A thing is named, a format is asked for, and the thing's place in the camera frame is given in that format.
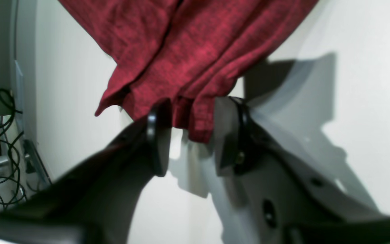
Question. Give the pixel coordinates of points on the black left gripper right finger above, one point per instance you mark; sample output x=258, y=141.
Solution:
x=290, y=201

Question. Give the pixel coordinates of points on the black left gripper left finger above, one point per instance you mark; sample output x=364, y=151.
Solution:
x=94, y=202

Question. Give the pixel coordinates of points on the red long-sleeve T-shirt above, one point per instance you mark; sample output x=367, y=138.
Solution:
x=189, y=51

